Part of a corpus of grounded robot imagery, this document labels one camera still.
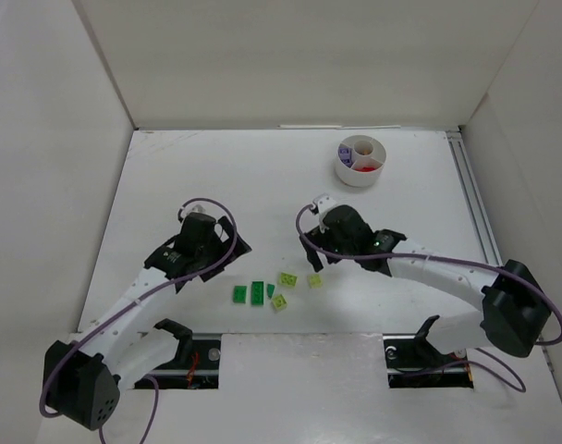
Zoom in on lime small lego brick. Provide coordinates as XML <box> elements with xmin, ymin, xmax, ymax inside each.
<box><xmin>307</xmin><ymin>274</ymin><xmax>323</xmax><ymax>289</ymax></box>

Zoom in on green long lego brick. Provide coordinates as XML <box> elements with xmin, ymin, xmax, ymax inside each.
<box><xmin>250</xmin><ymin>281</ymin><xmax>265</xmax><ymax>306</ymax></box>

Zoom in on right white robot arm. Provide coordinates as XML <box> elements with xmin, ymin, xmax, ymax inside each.
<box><xmin>208</xmin><ymin>195</ymin><xmax>555</xmax><ymax>358</ymax></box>

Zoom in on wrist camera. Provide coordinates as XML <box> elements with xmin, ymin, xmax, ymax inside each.
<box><xmin>177</xmin><ymin>203</ymin><xmax>206</xmax><ymax>221</ymax></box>
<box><xmin>311</xmin><ymin>193</ymin><xmax>338</xmax><ymax>232</ymax></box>

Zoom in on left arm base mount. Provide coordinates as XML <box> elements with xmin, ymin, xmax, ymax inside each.
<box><xmin>150</xmin><ymin>318</ymin><xmax>222</xmax><ymax>390</ymax></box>

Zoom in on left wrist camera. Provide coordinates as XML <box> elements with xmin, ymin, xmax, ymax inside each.
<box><xmin>177</xmin><ymin>203</ymin><xmax>206</xmax><ymax>221</ymax></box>

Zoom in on lime long lego brick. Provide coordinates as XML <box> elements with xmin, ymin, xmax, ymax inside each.
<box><xmin>278</xmin><ymin>272</ymin><xmax>298</xmax><ymax>288</ymax></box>

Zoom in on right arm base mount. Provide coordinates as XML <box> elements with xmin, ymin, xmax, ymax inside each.
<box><xmin>383</xmin><ymin>315</ymin><xmax>474</xmax><ymax>389</ymax></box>

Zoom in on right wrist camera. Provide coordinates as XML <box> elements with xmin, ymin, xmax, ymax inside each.
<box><xmin>311</xmin><ymin>193</ymin><xmax>338</xmax><ymax>232</ymax></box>

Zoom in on green rounded lego brick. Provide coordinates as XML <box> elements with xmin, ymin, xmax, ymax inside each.
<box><xmin>232</xmin><ymin>286</ymin><xmax>248</xmax><ymax>304</ymax></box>

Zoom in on white round divided container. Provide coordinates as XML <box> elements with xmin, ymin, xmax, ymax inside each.
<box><xmin>334</xmin><ymin>135</ymin><xmax>386</xmax><ymax>188</ymax></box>

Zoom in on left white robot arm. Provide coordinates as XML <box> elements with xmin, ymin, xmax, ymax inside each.
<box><xmin>40</xmin><ymin>211</ymin><xmax>251</xmax><ymax>431</ymax></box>

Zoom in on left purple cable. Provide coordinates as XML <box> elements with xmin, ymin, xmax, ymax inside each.
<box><xmin>38</xmin><ymin>197</ymin><xmax>239</xmax><ymax>444</ymax></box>

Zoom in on aluminium rail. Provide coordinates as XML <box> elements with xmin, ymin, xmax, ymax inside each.
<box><xmin>446</xmin><ymin>131</ymin><xmax>502</xmax><ymax>265</ymax></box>

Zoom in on lime square lego brick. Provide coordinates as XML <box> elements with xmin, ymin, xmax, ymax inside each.
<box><xmin>271</xmin><ymin>294</ymin><xmax>287</xmax><ymax>312</ymax></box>

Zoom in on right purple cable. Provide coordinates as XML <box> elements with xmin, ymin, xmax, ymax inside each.
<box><xmin>294</xmin><ymin>203</ymin><xmax>562</xmax><ymax>393</ymax></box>

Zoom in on purple cable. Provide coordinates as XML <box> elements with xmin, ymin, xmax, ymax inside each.
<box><xmin>294</xmin><ymin>203</ymin><xmax>562</xmax><ymax>393</ymax></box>
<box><xmin>38</xmin><ymin>197</ymin><xmax>239</xmax><ymax>444</ymax></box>

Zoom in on purple long lego brick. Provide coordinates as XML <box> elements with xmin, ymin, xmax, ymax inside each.
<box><xmin>337</xmin><ymin>144</ymin><xmax>353</xmax><ymax>168</ymax></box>

